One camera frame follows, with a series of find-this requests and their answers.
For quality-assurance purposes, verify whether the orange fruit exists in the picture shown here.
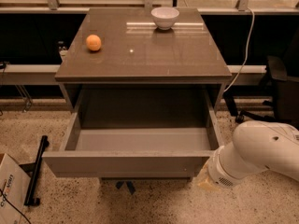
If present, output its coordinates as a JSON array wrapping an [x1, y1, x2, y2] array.
[[86, 35, 102, 51]]

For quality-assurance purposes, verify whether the grey top drawer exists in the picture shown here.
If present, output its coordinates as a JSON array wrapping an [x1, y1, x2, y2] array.
[[43, 89, 222, 179]]

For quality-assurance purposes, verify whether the black office chair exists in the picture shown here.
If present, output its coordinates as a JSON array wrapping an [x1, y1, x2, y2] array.
[[223, 30, 299, 128]]

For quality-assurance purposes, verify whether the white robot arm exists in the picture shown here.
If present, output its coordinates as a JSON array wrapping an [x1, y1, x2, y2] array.
[[198, 120, 299, 190]]

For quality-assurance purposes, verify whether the white cable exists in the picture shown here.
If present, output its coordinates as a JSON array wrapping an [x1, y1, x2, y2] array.
[[223, 7, 256, 93]]

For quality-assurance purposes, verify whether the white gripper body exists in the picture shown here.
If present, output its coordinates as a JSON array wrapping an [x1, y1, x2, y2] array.
[[207, 149, 241, 188]]

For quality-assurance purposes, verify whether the white bowl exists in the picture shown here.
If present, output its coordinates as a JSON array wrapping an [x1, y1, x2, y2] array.
[[151, 7, 179, 30]]

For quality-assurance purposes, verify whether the black metal stand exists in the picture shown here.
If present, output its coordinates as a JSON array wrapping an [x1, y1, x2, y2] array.
[[20, 135, 50, 206]]

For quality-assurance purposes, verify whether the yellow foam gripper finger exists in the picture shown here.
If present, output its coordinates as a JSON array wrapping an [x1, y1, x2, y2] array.
[[197, 163, 219, 191]]

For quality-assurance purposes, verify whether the cardboard box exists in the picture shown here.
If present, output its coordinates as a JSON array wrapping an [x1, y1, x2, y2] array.
[[0, 153, 30, 224]]

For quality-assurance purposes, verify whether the grey drawer cabinet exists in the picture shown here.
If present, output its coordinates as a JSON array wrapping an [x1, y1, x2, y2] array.
[[55, 7, 232, 107]]

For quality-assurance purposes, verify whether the black cable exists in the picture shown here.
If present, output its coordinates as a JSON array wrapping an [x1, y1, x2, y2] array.
[[0, 189, 32, 224]]

